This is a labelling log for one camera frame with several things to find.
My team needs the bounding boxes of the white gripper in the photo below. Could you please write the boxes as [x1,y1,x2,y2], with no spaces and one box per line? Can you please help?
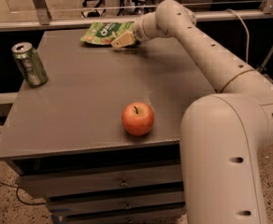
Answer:
[111,12,159,49]

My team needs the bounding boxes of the green rice chip bag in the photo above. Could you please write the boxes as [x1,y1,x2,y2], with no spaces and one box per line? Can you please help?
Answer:
[80,21,134,45]

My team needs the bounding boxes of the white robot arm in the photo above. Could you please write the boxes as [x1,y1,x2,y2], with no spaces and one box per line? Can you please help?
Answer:
[112,0,273,224]

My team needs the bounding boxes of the red apple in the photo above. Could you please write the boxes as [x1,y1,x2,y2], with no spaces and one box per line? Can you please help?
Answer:
[122,102,154,136]

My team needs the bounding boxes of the black office chair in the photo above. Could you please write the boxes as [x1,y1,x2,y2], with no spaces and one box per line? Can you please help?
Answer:
[81,0,105,18]

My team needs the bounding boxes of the green soda can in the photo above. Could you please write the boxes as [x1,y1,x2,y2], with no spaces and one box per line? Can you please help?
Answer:
[11,42,48,88]

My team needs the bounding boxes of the grey drawer cabinet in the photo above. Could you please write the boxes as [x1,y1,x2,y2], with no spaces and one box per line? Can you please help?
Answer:
[0,23,219,224]

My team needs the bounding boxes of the top drawer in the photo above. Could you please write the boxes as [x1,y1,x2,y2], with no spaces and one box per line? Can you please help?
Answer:
[17,164,182,198]

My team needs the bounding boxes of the drawer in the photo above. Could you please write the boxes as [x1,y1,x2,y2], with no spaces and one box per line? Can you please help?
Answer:
[17,164,182,198]
[51,203,185,224]
[47,188,184,216]

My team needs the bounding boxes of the middle drawer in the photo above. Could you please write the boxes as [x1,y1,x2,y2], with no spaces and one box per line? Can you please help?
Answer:
[47,188,184,216]

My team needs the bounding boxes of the bottom drawer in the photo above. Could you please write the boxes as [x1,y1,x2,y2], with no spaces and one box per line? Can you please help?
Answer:
[51,203,185,224]

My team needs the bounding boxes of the white cable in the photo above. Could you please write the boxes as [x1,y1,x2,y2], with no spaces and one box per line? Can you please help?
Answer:
[225,8,251,63]

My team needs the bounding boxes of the metal railing frame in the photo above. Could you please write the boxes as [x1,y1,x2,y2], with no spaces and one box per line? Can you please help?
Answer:
[0,0,273,31]

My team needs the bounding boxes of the black floor cable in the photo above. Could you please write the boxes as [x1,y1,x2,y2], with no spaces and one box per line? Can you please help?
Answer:
[0,176,47,207]

